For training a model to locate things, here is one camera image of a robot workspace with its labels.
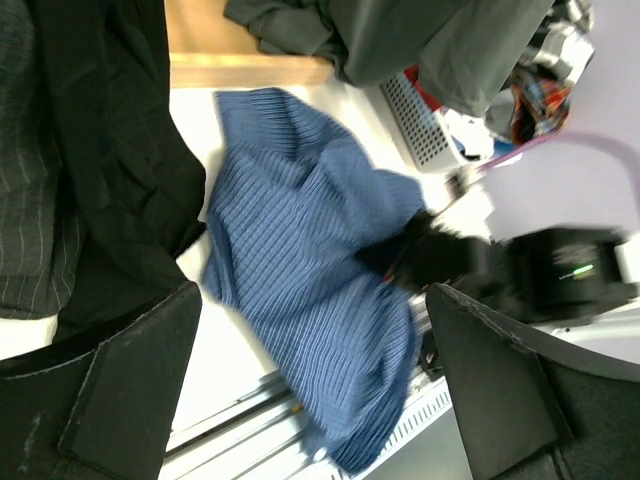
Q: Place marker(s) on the white laundry basket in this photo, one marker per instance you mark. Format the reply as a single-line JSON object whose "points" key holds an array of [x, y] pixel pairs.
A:
{"points": [[427, 138]]}

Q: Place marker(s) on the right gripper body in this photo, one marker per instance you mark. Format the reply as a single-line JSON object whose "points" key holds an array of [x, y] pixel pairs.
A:
{"points": [[423, 253]]}

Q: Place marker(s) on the dark green shirt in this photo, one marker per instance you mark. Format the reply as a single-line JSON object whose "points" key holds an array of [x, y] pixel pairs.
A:
{"points": [[465, 50]]}

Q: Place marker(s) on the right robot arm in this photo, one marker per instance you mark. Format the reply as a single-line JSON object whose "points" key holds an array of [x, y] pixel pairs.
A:
{"points": [[556, 274]]}

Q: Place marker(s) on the black white checked shirt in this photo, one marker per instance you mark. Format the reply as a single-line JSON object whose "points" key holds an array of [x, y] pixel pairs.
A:
{"points": [[560, 45]]}

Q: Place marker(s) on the aluminium rail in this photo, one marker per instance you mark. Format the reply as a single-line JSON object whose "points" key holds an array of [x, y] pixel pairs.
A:
{"points": [[260, 435]]}

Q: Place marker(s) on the red plaid shirt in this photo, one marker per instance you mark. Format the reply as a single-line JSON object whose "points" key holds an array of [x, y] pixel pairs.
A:
{"points": [[541, 106]]}

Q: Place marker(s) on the grey pinstriped shirt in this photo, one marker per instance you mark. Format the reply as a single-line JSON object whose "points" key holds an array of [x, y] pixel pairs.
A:
{"points": [[41, 232]]}

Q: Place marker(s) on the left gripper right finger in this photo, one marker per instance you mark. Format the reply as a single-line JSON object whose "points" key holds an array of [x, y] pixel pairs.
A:
{"points": [[529, 405]]}

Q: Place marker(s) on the blue checked shirt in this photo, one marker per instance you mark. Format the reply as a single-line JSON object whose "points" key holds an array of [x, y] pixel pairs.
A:
{"points": [[296, 198]]}

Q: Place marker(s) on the wooden clothes rack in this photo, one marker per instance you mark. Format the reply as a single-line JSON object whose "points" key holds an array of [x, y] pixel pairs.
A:
{"points": [[208, 50]]}

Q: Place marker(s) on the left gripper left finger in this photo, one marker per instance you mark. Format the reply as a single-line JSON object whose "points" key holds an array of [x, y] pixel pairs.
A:
{"points": [[100, 404]]}

